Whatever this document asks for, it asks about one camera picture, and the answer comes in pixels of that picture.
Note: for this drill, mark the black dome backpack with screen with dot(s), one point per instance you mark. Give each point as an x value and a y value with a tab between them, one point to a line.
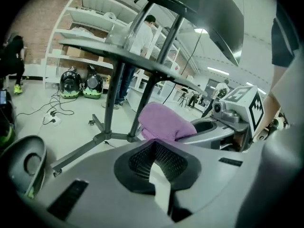
6	127

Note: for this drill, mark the white power strip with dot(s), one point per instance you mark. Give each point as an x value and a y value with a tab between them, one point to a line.
52	120

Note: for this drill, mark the person's right forearm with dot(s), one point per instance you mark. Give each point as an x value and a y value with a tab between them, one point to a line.
270	110

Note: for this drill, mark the cardboard box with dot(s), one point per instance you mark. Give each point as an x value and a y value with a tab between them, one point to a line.
83	54

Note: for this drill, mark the dark translucent box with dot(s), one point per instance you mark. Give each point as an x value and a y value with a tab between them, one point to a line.
118	34

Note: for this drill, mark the purple cloth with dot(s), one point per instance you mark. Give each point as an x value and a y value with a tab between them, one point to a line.
166	122

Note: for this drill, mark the person's right hand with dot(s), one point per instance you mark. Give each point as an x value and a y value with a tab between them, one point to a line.
262	134

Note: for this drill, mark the white shelving unit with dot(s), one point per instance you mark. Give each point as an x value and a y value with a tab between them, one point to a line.
76	32

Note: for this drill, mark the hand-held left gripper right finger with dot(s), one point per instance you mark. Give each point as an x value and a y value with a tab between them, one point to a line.
213	172

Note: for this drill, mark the person's striped shirt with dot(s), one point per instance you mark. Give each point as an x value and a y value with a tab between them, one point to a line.
283	39

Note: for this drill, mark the black open dome case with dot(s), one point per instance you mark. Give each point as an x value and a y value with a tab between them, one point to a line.
26	165

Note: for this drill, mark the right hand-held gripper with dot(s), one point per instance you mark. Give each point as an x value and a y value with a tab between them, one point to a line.
240	103

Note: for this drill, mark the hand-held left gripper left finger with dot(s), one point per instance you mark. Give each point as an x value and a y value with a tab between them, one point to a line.
99	172

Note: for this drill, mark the white cabinet with red mark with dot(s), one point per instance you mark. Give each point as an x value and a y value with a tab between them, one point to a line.
177	68

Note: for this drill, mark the ceiling light bar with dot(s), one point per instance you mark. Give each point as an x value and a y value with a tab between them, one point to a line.
255	87
218	70

